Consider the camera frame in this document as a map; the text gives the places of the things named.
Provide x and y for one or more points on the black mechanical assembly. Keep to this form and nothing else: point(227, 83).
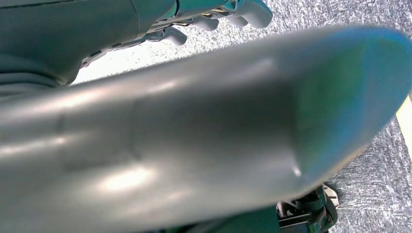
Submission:
point(309, 212)

